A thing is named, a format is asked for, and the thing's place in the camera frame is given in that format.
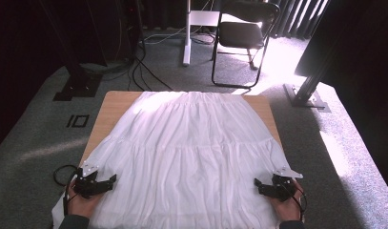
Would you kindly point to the black metal stand grey base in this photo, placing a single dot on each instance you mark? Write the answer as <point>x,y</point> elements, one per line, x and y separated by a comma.
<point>306,95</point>

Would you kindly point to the grey pleated curtain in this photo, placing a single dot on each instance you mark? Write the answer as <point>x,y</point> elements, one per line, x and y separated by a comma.
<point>296,19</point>

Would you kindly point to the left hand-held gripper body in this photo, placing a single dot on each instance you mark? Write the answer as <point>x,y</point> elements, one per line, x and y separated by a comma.
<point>86,186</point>

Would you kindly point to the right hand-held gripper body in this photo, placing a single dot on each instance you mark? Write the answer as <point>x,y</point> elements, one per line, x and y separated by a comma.
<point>280,189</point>

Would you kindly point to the black curtain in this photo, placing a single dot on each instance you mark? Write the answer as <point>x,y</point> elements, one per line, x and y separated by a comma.
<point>363,63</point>

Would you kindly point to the person's right hand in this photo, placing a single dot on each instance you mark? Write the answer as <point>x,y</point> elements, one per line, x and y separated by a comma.
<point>290,210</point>

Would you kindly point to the white pleated skirt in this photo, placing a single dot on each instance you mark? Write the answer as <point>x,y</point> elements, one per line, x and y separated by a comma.
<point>191,152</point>

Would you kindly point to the black folding chair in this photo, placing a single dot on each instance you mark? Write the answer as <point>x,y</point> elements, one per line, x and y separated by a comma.
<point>240,33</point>

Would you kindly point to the person's left hand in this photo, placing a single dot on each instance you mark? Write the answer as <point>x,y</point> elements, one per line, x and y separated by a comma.
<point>80,206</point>

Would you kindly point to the white desk frame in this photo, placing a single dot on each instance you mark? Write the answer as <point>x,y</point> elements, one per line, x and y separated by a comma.
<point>187,47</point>

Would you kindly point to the black metal stand flat base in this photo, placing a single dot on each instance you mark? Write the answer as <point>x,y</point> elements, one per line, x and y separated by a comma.
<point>78,86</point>

